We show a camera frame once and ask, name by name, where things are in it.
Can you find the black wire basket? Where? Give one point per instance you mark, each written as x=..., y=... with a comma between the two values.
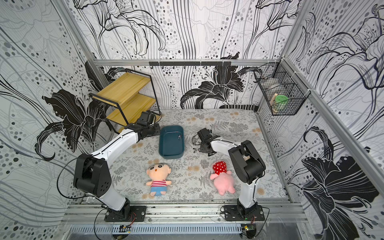
x=280, y=79

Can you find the black white striped cloth roll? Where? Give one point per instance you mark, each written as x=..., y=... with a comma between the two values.
x=253, y=108

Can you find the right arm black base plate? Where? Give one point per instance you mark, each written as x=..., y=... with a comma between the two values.
x=234, y=213

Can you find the white slotted cable duct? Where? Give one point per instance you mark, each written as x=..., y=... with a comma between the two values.
x=157, y=229

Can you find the black wall rail bar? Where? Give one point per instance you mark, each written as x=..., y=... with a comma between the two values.
x=189, y=63

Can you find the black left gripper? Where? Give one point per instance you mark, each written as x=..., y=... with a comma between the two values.
x=157, y=131

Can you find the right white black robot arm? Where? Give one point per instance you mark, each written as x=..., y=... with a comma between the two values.
x=247, y=163

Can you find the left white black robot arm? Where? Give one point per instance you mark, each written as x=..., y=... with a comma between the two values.
x=92, y=172

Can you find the pink plush toy red hat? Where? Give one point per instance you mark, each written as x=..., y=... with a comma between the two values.
x=222, y=178

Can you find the green round lid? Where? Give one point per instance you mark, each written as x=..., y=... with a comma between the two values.
x=281, y=100

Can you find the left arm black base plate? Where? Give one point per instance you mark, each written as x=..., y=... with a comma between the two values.
x=126, y=214

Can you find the wooden shelf black metal frame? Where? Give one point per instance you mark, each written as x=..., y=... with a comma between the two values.
x=130, y=93

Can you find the teal plastic storage box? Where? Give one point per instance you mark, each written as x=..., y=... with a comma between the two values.
x=170, y=147

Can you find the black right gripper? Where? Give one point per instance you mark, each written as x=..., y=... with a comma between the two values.
x=202, y=133

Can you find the boy plush doll striped shirt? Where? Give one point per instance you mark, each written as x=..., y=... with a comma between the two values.
x=158, y=184

